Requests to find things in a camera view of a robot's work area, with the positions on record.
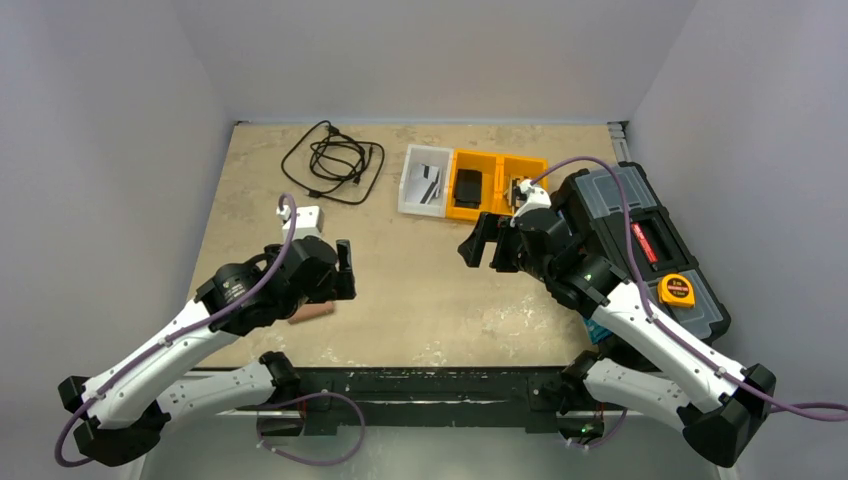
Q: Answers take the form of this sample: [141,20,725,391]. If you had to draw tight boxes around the purple cable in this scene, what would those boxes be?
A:
[527,156,848,423]
[54,193,299,468]

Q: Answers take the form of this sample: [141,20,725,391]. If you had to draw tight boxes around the black cards stack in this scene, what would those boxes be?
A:
[453,169,483,209]

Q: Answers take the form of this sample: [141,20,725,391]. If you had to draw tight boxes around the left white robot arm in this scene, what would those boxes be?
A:
[54,236,356,468]

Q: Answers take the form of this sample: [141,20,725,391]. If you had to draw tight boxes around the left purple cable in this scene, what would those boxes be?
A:
[54,193,299,468]

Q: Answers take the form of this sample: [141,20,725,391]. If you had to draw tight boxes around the black plastic toolbox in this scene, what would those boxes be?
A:
[551,162,731,343]

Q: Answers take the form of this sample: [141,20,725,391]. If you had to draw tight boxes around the white cards stack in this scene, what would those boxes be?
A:
[405,163,442,205]

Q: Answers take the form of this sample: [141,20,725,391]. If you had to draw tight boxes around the white plastic bin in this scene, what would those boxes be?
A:
[397,144,455,218]

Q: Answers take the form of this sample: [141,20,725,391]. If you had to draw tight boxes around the yellow bin with black cards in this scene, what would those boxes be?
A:
[445,149,505,222]

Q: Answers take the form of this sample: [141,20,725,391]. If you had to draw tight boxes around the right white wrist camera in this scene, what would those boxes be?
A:
[514,179,551,217]

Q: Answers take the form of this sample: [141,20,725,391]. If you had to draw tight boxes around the pink leather card holder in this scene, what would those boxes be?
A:
[287,302,335,325]

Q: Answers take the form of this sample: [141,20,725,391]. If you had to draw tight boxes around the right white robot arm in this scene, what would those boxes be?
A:
[457,209,776,468]

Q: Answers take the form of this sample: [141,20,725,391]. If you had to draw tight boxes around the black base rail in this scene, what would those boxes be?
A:
[255,367,621,438]

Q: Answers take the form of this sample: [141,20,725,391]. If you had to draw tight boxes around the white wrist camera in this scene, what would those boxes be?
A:
[277,205,324,240]
[514,179,551,217]

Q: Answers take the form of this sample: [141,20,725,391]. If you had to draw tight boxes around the yellow bin with tan cards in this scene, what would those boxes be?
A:
[493,155,548,215]

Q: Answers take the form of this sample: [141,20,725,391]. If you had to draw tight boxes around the blue packet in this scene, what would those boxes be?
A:
[583,318,612,345]

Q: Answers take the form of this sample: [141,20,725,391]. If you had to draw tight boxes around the black coiled cable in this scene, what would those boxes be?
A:
[280,120,386,207]

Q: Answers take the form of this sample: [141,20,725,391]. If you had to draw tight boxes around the tan cards stack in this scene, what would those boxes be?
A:
[504,176,526,213]

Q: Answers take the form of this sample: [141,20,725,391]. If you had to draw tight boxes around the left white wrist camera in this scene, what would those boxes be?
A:
[277,205,324,240]

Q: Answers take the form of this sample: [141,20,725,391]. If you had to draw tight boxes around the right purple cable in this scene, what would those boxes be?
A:
[527,156,848,423]

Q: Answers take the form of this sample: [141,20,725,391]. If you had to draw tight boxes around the yellow tape measure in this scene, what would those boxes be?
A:
[657,273,696,309]

